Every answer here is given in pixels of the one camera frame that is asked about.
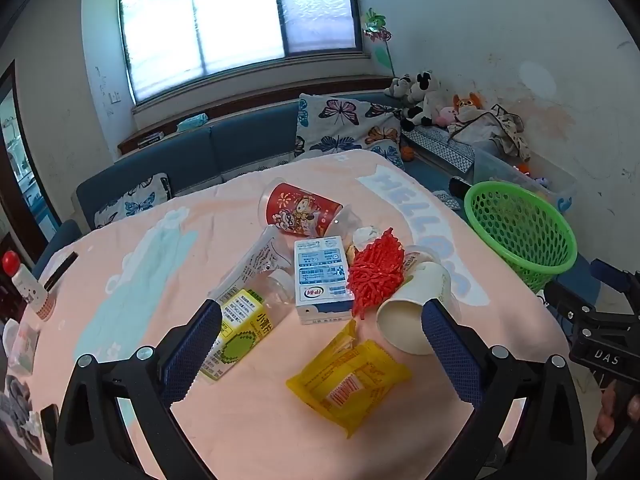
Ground white paper cup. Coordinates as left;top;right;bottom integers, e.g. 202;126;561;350
376;261;456;356

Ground yellow snack wrapper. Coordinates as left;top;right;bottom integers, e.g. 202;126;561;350
286;320;412;437

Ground yellow green juice carton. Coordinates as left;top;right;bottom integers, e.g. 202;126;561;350
200;289;274;380

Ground red foam fruit net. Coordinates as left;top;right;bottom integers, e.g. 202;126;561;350
347;228;405;318

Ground blue white milk carton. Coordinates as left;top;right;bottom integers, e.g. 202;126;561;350
294;236;354;325

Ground clear printed plastic bag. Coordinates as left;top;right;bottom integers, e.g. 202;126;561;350
207;226;295;326

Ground clear dome cup lid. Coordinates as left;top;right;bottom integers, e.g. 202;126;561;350
321;205;362;244

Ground red cartoon plastic cup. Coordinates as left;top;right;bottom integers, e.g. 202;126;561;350
258;179;344;238

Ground small jelly cup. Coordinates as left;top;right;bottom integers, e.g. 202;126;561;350
402;245;440;274

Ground green plastic trash basket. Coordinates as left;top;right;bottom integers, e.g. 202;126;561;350
464;181;577;292

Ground person right hand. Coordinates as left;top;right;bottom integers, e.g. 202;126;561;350
593;380;640;443

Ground red cap white bottle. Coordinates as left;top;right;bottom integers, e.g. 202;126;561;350
2;250;54;321

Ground black phone on table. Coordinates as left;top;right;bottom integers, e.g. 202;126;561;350
43;252;78;292

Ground clear plastic storage box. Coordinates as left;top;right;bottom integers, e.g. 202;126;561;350
473;148;577;214

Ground black remote control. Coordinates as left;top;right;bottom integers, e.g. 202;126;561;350
448;177;472;200

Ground beige cloth pile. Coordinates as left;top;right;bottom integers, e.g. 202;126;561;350
447;105;530;162

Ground small butterfly cushion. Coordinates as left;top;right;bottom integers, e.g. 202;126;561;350
93;172;172;229

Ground small orange ball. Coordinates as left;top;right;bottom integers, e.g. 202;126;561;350
400;146;414;162

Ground orange fox plush toy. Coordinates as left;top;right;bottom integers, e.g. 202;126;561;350
452;92;485;124

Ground pink plush toy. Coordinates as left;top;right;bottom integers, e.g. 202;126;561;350
433;106;457;128

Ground cow plush toy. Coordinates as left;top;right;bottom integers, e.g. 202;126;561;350
400;72;439;132

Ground grey plush toy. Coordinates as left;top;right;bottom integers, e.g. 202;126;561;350
384;74;412;100

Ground blue sofa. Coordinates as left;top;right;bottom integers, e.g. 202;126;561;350
32;103;601;304

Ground teal tissue box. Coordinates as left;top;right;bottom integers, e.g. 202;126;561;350
177;113;209;132

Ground butterfly print pillow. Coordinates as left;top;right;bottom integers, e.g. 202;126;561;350
294;94;404;168

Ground colourful pinwheel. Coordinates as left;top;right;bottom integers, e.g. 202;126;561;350
361;8;396;77

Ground window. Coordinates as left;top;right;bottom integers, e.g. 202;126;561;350
118;0;361;103

